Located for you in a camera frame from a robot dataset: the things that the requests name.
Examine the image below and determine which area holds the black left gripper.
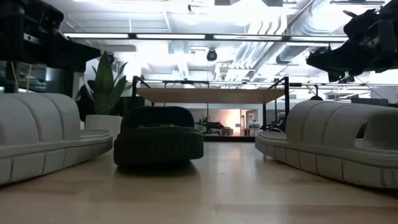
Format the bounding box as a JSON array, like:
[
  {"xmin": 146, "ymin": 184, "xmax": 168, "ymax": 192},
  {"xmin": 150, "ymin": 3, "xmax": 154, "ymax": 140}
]
[{"xmin": 0, "ymin": 0, "xmax": 102, "ymax": 73}]

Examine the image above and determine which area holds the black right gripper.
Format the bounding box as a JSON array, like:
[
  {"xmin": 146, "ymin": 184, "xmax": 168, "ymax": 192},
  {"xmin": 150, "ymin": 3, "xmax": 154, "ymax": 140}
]
[{"xmin": 306, "ymin": 0, "xmax": 398, "ymax": 83}]

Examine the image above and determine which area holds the grey foam slide sandal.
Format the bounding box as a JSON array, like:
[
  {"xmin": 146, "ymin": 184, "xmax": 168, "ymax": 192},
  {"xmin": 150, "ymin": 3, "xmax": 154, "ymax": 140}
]
[
  {"xmin": 0, "ymin": 92, "xmax": 113, "ymax": 186},
  {"xmin": 254, "ymin": 100, "xmax": 398, "ymax": 190}
]

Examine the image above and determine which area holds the black foam slide sandal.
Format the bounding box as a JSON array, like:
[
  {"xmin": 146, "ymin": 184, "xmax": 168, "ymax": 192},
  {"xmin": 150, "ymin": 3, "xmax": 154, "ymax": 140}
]
[{"xmin": 113, "ymin": 106, "xmax": 205, "ymax": 166}]

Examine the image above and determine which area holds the green snake plant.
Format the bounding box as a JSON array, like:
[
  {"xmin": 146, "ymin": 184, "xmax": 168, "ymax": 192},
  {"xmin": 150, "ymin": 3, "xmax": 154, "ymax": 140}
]
[{"xmin": 76, "ymin": 50, "xmax": 135, "ymax": 122}]

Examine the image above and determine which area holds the black computer monitor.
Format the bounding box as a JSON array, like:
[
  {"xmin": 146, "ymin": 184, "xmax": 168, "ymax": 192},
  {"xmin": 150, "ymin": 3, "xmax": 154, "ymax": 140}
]
[{"xmin": 351, "ymin": 97, "xmax": 389, "ymax": 107}]

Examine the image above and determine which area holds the long linear ceiling light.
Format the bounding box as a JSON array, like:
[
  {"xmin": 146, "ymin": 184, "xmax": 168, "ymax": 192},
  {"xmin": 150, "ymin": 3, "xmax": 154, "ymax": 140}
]
[{"xmin": 62, "ymin": 32, "xmax": 349, "ymax": 44}]

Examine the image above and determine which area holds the background robot with green lights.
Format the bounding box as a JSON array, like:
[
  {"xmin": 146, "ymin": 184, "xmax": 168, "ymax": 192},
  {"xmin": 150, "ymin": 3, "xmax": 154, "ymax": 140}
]
[{"xmin": 195, "ymin": 116, "xmax": 225, "ymax": 135}]

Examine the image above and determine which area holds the yellow hanging strap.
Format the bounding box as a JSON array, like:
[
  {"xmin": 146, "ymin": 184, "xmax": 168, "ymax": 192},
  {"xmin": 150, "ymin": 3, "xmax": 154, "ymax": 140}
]
[
  {"xmin": 25, "ymin": 63, "xmax": 32, "ymax": 91},
  {"xmin": 11, "ymin": 61, "xmax": 19, "ymax": 91}
]

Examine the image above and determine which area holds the silver spiral ceiling duct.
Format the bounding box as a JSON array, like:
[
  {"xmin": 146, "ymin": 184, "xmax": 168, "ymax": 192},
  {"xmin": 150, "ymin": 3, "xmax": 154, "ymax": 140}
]
[{"xmin": 275, "ymin": 0, "xmax": 346, "ymax": 65}]

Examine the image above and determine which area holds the wooden shelf with black frame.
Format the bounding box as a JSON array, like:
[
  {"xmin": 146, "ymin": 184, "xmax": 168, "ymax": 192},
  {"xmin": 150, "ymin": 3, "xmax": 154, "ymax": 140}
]
[{"xmin": 132, "ymin": 75, "xmax": 290, "ymax": 131}]

